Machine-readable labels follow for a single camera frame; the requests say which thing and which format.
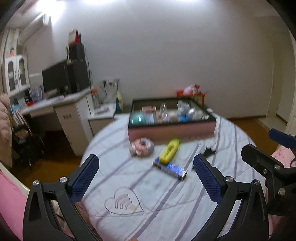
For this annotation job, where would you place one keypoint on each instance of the white wall power strip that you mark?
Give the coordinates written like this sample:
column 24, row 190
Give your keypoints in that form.
column 110, row 82

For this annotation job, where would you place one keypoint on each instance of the pink storage box dark rim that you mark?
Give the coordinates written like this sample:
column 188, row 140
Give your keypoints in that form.
column 171, row 131

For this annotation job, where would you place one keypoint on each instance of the clear glass bottle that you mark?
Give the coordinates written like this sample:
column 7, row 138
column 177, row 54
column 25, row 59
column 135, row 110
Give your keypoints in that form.
column 163, row 110

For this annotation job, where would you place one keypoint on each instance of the white door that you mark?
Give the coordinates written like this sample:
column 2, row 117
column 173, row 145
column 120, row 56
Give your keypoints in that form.
column 281, row 69

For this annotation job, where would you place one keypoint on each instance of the long blue box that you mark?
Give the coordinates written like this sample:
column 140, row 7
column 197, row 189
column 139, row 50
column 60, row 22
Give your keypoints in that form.
column 170, row 169

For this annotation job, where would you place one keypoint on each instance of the red triangular box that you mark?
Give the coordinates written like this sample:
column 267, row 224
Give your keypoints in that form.
column 75, row 37

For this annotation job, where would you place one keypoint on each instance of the white desk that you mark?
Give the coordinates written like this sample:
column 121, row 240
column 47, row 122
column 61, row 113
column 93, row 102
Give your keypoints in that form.
column 69, row 115

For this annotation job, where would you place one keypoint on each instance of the pink plush toy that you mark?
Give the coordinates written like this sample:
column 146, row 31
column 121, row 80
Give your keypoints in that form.
column 190, row 89

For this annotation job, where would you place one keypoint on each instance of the red printed crate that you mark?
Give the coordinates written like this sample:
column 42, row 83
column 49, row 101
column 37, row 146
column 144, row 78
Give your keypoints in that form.
column 201, row 96

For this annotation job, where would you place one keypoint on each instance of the white air conditioner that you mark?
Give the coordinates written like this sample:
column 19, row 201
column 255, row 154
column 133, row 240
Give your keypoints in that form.
column 34, row 26

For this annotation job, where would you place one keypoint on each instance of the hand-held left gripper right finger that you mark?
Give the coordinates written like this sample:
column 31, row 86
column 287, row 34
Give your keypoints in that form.
column 207, row 179

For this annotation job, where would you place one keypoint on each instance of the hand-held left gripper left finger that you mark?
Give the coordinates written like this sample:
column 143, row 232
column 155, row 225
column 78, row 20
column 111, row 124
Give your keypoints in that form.
column 85, row 178

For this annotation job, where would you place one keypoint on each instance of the white and black low cabinet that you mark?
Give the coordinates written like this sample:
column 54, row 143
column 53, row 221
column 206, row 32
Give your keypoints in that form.
column 101, row 120

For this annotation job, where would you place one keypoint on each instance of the black hair clips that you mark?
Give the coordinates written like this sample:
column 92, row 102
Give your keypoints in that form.
column 208, row 151

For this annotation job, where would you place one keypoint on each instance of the pink printed blanket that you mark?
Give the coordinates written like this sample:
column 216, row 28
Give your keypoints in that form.
column 10, row 204

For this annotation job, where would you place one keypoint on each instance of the blue and yellow snack bag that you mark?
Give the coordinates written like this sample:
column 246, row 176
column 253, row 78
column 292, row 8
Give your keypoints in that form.
column 119, row 101

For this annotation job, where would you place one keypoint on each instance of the white glass-door cabinet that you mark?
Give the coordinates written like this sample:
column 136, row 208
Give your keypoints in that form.
column 16, row 74

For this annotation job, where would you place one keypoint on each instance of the white striped bed sheet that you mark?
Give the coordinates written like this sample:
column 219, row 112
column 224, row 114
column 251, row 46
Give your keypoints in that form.
column 161, row 204

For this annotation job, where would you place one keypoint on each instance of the clear bottle orange cap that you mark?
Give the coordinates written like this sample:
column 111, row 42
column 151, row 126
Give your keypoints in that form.
column 95, row 98

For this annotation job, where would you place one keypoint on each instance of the silver round ball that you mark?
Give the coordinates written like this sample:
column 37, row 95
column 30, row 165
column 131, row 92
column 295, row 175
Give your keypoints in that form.
column 191, row 113

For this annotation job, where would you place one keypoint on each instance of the black computer monitor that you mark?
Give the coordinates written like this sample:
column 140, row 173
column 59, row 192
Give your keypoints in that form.
column 54, row 80

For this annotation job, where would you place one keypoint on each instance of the pink padded jacket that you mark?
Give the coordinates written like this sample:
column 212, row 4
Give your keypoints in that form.
column 5, row 129

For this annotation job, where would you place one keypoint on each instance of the round pink patterned pouch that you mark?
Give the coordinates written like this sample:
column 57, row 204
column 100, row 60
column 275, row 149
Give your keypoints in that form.
column 142, row 147

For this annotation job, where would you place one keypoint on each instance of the large black speaker box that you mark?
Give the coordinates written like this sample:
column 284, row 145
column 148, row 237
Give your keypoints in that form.
column 78, row 76

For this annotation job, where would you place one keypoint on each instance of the small black speaker box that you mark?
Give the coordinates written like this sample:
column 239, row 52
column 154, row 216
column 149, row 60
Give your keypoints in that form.
column 77, row 52

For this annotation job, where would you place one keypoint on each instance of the rose gold pink case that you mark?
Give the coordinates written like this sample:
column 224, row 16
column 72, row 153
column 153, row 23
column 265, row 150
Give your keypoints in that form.
column 148, row 109

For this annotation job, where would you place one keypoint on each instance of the teal bowl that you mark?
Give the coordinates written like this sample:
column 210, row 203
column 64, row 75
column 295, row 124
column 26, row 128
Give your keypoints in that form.
column 137, row 118

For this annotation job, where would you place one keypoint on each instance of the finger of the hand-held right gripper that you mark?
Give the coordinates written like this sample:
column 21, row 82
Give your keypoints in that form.
column 256, row 154
column 281, row 138

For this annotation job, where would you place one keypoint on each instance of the small doll figure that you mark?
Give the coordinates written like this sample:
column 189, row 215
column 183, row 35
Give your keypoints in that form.
column 11, row 52

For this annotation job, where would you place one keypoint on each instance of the black chair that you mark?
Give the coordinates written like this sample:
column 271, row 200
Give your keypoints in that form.
column 27, row 146

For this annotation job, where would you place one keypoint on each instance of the yellow tube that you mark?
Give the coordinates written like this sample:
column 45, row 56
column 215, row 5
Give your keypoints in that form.
column 170, row 150

